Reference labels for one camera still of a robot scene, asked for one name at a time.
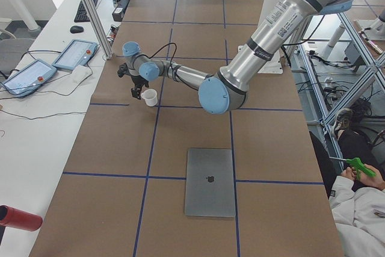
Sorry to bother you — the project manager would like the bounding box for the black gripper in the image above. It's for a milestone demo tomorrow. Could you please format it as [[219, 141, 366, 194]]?
[[129, 70, 149, 99]]

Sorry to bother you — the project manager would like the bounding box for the white plastic cup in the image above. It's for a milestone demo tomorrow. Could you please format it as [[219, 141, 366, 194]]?
[[141, 88, 158, 107]]

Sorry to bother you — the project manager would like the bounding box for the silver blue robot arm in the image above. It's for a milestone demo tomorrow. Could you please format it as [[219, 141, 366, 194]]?
[[117, 0, 353, 114]]

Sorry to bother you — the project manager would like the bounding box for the grey closed laptop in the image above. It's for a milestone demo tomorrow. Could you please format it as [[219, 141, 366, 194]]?
[[185, 147, 235, 218]]

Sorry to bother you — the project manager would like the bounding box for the white cloth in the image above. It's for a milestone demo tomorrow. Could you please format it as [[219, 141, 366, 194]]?
[[70, 65, 93, 84]]

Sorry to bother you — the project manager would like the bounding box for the far teach pendant tablet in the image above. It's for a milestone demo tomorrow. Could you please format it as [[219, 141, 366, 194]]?
[[52, 39, 98, 70]]

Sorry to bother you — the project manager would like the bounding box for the teach pendant tablet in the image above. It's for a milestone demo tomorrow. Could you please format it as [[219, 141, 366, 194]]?
[[52, 39, 98, 70], [1, 59, 57, 98]]

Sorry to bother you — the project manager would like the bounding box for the black computer mouse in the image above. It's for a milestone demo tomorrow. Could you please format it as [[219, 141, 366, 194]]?
[[70, 25, 84, 34]]

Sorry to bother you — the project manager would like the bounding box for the black keyboard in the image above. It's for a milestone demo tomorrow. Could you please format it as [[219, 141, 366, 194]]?
[[73, 0, 100, 23]]

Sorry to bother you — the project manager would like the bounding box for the near teach pendant tablet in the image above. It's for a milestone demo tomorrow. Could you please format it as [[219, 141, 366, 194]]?
[[1, 59, 57, 98]]

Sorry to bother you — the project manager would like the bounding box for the red cylinder bottle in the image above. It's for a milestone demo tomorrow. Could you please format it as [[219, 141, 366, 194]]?
[[1, 205, 43, 232]]

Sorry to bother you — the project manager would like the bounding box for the green plastic tool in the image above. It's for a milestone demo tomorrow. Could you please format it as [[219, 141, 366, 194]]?
[[329, 156, 376, 180]]

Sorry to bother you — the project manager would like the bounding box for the seated person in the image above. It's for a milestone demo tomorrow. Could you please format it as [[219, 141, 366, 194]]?
[[310, 108, 384, 256]]

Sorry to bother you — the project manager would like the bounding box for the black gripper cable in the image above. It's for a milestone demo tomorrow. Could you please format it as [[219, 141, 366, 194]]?
[[147, 42, 178, 81]]

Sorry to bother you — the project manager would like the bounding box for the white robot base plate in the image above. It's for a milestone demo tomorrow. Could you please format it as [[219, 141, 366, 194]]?
[[236, 45, 284, 75]]

